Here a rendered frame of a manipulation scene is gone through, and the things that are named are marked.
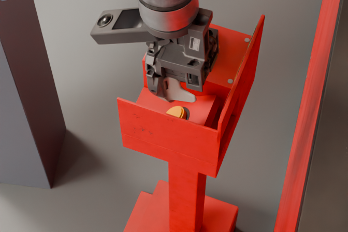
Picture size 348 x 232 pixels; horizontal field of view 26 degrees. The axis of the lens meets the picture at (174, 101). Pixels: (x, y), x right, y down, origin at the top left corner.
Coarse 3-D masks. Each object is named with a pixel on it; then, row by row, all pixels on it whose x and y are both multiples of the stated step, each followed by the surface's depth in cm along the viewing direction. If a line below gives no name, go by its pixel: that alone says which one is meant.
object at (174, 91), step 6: (168, 78) 104; (174, 78) 104; (162, 84) 105; (168, 84) 106; (174, 84) 105; (180, 84) 105; (168, 90) 107; (174, 90) 107; (180, 90) 106; (168, 96) 108; (174, 96) 108; (180, 96) 108; (186, 96) 107; (192, 96) 106; (192, 102) 108
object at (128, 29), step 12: (108, 12) 103; (120, 12) 102; (132, 12) 100; (96, 24) 103; (108, 24) 102; (120, 24) 100; (132, 24) 98; (96, 36) 102; (108, 36) 101; (120, 36) 100; (132, 36) 99; (144, 36) 97
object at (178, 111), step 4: (172, 108) 119; (176, 108) 118; (180, 108) 117; (168, 112) 118; (172, 112) 118; (176, 112) 117; (180, 112) 117; (184, 112) 117; (176, 116) 117; (180, 116) 116; (184, 116) 117
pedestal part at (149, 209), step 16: (144, 192) 188; (160, 192) 177; (144, 208) 186; (160, 208) 175; (208, 208) 175; (224, 208) 175; (128, 224) 184; (144, 224) 173; (160, 224) 173; (208, 224) 173; (224, 224) 173
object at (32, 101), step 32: (32, 0) 152; (0, 32) 134; (32, 32) 155; (0, 64) 142; (32, 64) 158; (0, 96) 153; (32, 96) 161; (0, 128) 165; (32, 128) 164; (64, 128) 197; (0, 160) 179; (32, 160) 177
